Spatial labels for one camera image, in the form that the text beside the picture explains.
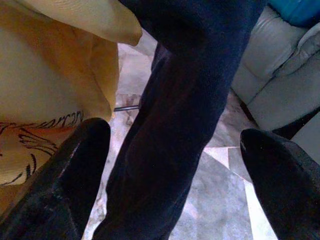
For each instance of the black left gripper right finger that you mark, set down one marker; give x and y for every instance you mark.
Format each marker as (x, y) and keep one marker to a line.
(287, 187)

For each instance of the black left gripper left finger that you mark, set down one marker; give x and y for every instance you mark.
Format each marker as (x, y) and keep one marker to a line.
(55, 190)

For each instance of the black metal drying rack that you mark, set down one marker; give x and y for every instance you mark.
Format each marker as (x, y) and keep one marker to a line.
(127, 108)

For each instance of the leather sofa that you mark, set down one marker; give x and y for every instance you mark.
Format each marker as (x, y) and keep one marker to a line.
(275, 75)

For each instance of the yellow shirt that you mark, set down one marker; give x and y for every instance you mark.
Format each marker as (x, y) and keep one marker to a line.
(50, 75)

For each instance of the navy garment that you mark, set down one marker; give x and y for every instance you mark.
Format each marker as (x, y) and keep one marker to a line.
(175, 125)

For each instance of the blue fabric item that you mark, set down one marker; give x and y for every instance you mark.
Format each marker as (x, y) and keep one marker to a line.
(295, 12)

